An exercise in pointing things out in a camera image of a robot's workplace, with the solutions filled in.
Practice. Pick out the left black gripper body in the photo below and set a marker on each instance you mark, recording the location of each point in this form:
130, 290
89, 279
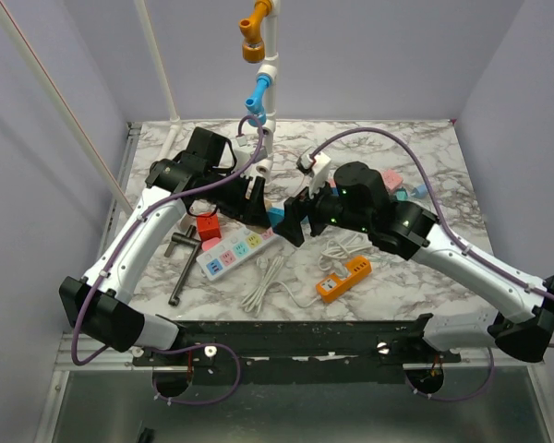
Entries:
231, 197

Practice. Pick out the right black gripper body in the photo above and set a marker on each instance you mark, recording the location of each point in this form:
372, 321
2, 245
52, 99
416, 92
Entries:
323, 209

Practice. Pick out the light blue plug adapter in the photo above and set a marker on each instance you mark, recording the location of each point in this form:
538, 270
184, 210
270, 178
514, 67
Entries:
276, 215

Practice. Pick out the red cube socket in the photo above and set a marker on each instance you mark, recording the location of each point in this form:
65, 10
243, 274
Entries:
208, 228

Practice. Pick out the pink cube socket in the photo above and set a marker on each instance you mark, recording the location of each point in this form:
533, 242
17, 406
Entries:
392, 180

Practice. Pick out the teal cube plug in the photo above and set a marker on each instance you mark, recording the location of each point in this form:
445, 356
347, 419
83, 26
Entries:
402, 194

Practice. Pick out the small light blue plug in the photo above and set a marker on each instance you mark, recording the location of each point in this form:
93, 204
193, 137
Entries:
420, 192

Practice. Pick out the pink plug adapter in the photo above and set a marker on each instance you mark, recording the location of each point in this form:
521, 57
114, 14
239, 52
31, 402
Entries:
210, 243

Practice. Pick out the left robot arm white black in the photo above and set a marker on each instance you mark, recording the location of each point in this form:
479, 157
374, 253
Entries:
98, 303

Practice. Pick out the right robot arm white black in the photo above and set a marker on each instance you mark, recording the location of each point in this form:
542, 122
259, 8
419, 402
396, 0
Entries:
520, 321

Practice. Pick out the white plug adapter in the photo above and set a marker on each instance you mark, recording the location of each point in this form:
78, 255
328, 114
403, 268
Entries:
185, 222

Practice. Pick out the white long power strip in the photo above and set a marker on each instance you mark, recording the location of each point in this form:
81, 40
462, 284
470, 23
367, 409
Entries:
233, 251

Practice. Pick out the orange power strip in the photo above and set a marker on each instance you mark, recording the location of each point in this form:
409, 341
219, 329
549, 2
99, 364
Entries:
347, 277

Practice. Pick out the blue valve fitting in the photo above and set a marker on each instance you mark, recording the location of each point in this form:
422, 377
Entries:
254, 103

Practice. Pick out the orange valve fitting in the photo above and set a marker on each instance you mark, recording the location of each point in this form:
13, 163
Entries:
253, 49

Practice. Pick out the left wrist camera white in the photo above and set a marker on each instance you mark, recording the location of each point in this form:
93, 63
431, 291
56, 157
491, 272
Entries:
243, 150

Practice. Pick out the white PVC pipe frame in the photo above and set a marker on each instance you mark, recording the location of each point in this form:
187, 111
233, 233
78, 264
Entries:
57, 108

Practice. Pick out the black mounting rail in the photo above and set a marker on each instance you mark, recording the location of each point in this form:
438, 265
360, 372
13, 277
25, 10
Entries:
297, 352

